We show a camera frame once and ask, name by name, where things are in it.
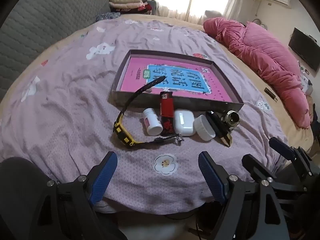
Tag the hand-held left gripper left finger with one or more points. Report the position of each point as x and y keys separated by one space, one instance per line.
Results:
x=103 y=177

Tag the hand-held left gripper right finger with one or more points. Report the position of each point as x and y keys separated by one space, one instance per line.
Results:
x=212 y=177

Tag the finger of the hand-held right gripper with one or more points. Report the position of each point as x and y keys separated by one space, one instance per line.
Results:
x=255 y=166
x=281 y=147

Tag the white round jar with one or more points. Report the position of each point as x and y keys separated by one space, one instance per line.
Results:
x=203 y=127

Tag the black and yellow wristwatch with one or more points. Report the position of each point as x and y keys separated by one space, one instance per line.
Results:
x=122 y=130

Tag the black gold perfume bottle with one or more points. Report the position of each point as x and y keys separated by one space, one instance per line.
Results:
x=217 y=125

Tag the white earbuds case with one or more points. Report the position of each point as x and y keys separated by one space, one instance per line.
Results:
x=183 y=122

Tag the white pill bottle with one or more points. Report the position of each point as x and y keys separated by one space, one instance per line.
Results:
x=152 y=122

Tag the shallow grey cardboard box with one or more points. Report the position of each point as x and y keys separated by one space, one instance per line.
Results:
x=195 y=105

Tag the red and black lighter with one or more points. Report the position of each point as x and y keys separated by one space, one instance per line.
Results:
x=166 y=110

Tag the pink quilted duvet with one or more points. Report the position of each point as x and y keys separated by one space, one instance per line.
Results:
x=262 y=60

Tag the purple printed bed sheet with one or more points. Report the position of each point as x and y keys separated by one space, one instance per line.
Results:
x=75 y=92

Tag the black flat television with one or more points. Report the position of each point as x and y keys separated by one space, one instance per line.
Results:
x=303 y=47

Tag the pink and blue book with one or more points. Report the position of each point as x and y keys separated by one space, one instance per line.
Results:
x=135 y=77

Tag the grey pillow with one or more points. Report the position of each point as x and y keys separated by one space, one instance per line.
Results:
x=212 y=14

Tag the blue floral cloth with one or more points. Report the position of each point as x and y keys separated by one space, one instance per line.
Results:
x=107 y=17

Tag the grey quilted headboard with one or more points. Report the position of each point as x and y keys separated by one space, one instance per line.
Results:
x=37 y=25

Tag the red and dark folded clothes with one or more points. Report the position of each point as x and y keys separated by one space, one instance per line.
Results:
x=142 y=9

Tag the pink folded blanket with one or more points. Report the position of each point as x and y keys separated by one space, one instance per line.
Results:
x=127 y=5

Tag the white sheer curtain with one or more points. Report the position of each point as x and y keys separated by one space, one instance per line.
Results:
x=175 y=0

